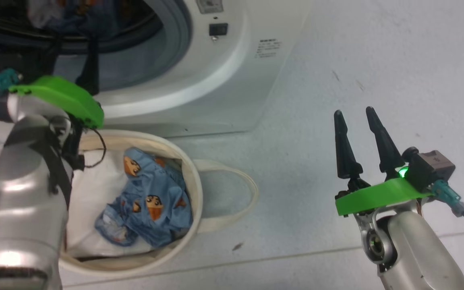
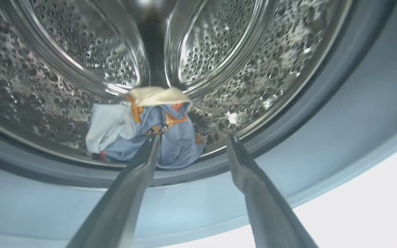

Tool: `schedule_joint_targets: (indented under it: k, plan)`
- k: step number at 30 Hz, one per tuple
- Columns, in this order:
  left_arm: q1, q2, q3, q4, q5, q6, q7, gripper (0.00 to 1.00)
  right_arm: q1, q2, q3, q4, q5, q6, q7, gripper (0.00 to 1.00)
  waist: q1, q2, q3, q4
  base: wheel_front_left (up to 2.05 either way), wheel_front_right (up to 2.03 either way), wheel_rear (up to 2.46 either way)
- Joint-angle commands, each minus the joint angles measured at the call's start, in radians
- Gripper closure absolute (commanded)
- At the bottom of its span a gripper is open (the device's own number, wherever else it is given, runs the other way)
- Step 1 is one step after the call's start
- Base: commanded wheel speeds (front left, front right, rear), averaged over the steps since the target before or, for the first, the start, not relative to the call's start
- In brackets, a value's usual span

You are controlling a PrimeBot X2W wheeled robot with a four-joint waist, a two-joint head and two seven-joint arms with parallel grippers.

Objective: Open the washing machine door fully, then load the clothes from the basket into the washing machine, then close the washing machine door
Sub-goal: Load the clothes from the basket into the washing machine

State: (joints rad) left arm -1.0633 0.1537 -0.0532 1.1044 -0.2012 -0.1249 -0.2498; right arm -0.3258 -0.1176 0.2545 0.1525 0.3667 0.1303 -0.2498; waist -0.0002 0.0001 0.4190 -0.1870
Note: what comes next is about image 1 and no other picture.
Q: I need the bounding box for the right gripper cable teal plug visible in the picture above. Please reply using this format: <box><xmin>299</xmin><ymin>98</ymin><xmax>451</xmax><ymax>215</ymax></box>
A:
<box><xmin>431</xmin><ymin>180</ymin><xmax>464</xmax><ymax>245</ymax></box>

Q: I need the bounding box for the grey warning sticker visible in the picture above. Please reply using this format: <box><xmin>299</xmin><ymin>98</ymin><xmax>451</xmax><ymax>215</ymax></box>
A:
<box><xmin>196</xmin><ymin>0</ymin><xmax>224</xmax><ymax>14</ymax></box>

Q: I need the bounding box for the cream canvas laundry basket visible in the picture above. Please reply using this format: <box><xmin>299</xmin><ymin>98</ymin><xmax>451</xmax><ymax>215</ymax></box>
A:
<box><xmin>56</xmin><ymin>128</ymin><xmax>259</xmax><ymax>277</ymax></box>

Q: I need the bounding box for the white front-load washing machine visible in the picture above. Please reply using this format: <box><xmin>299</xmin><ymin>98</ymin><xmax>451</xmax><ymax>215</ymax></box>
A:
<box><xmin>0</xmin><ymin>0</ymin><xmax>314</xmax><ymax>138</ymax></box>

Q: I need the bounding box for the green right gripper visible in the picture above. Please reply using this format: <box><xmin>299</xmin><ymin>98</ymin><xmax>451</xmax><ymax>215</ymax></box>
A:
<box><xmin>333</xmin><ymin>106</ymin><xmax>434</xmax><ymax>217</ymax></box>

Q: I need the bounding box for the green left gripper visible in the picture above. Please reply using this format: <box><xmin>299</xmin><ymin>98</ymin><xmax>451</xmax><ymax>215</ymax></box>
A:
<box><xmin>8</xmin><ymin>35</ymin><xmax>105</xmax><ymax>130</ymax></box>

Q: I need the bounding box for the printed text notice label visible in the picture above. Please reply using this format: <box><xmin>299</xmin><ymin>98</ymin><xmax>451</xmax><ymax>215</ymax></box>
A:
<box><xmin>255</xmin><ymin>39</ymin><xmax>283</xmax><ymax>59</ymax></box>

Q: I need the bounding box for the white patterned cloth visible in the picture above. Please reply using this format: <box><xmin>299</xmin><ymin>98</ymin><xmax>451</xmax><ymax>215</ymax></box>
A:
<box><xmin>66</xmin><ymin>148</ymin><xmax>185</xmax><ymax>259</ymax></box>

